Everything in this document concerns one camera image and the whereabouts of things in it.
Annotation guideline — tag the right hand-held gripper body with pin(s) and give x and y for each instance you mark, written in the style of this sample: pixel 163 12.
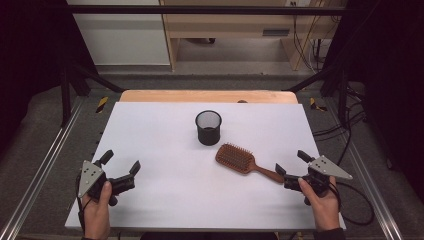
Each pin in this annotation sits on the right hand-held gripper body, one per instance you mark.
pixel 325 168

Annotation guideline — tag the light wooden desk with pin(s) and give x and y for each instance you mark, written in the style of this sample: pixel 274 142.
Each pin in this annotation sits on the light wooden desk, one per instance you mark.
pixel 230 23

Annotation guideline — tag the black metal frame leg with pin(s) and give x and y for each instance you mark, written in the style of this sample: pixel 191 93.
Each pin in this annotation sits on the black metal frame leg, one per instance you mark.
pixel 65 96
pixel 342 96

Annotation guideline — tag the black horizontal frame bar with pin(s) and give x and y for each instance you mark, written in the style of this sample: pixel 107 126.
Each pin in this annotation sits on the black horizontal frame bar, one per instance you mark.
pixel 200 10

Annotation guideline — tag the black mesh cup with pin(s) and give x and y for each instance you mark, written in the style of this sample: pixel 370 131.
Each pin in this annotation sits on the black mesh cup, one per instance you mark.
pixel 208 136

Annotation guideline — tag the dark curtain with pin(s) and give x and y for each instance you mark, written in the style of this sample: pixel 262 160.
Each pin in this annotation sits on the dark curtain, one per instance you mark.
pixel 30 66
pixel 390 83

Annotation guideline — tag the wooden paddle hairbrush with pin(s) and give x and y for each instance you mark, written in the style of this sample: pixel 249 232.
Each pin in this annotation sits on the wooden paddle hairbrush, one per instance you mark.
pixel 235 158

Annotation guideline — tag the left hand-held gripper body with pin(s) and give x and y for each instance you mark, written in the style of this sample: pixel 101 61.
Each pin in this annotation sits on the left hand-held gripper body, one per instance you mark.
pixel 89 178

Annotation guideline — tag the person's right hand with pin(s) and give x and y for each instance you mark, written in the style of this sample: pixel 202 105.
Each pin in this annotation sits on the person's right hand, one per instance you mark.
pixel 325 210

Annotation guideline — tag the wooden table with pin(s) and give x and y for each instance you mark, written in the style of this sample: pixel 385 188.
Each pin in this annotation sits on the wooden table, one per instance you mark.
pixel 186 96

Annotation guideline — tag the white cabinet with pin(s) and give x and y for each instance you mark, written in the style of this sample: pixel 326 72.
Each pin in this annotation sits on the white cabinet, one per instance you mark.
pixel 123 40

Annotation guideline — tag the yellow black tape piece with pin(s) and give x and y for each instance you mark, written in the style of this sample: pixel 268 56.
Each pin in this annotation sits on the yellow black tape piece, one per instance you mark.
pixel 102 104
pixel 313 104

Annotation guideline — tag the person's left hand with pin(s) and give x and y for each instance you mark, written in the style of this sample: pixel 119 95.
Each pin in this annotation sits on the person's left hand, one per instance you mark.
pixel 96 215

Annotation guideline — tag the aluminium rail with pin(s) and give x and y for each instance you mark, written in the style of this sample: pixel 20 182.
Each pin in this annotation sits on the aluminium rail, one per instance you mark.
pixel 370 180
pixel 43 166

